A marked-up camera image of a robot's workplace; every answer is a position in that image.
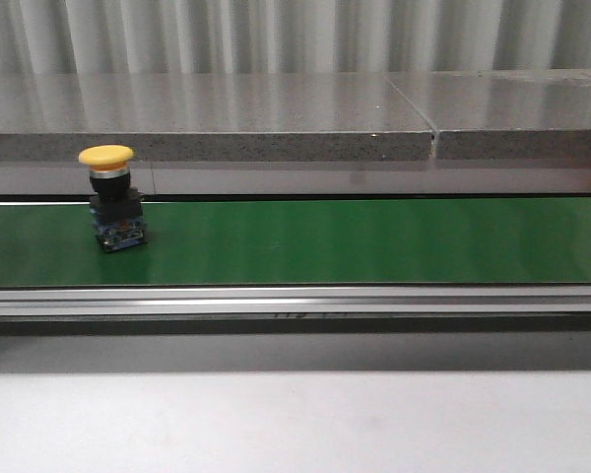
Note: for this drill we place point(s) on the green conveyor belt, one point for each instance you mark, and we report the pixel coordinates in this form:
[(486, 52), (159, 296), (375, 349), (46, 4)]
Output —
[(459, 241)]

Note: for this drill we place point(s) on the grey speckled stone countertop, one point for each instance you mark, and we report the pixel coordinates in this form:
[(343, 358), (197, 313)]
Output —
[(497, 117)]

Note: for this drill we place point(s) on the white corrugated curtain backdrop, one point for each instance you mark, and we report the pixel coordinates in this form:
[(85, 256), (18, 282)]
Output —
[(45, 37)]

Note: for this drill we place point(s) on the aluminium conveyor frame rail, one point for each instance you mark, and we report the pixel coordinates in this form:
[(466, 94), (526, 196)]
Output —
[(290, 302)]

